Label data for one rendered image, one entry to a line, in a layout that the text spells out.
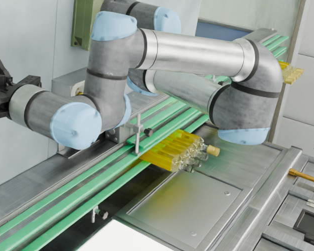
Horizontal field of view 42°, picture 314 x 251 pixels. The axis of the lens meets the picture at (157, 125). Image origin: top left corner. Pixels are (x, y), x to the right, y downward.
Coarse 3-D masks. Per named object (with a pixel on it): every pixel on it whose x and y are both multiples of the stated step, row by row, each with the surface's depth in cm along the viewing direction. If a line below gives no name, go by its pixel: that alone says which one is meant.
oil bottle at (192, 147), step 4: (168, 136) 165; (172, 136) 165; (176, 136) 166; (168, 140) 162; (172, 140) 162; (176, 140) 163; (180, 140) 163; (184, 140) 163; (176, 144) 161; (180, 144) 160; (184, 144) 160; (188, 144) 160; (192, 144) 161; (188, 148) 158; (192, 148) 159; (196, 148) 160; (192, 152) 159; (192, 156) 159
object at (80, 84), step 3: (84, 81) 129; (75, 84) 127; (78, 84) 127; (81, 84) 128; (72, 87) 127; (75, 87) 126; (78, 87) 127; (81, 87) 139; (72, 90) 126; (75, 90) 126; (81, 90) 140; (72, 93) 126
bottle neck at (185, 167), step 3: (183, 162) 151; (180, 165) 150; (183, 165) 150; (186, 165) 149; (189, 165) 149; (180, 168) 150; (183, 168) 150; (186, 168) 149; (189, 168) 148; (192, 168) 150; (186, 171) 150; (189, 171) 149; (192, 171) 150
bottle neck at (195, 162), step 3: (189, 156) 156; (189, 159) 155; (192, 159) 154; (195, 159) 154; (189, 162) 155; (192, 162) 154; (195, 162) 153; (198, 162) 153; (201, 162) 155; (192, 165) 155; (195, 165) 154; (198, 165) 153
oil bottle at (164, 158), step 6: (150, 150) 154; (156, 150) 154; (162, 150) 154; (168, 150) 155; (144, 156) 156; (150, 156) 155; (156, 156) 153; (162, 156) 151; (168, 156) 151; (174, 156) 151; (180, 156) 152; (150, 162) 156; (156, 162) 154; (162, 162) 152; (168, 162) 151; (174, 162) 149; (180, 162) 150; (168, 168) 152; (174, 168) 150
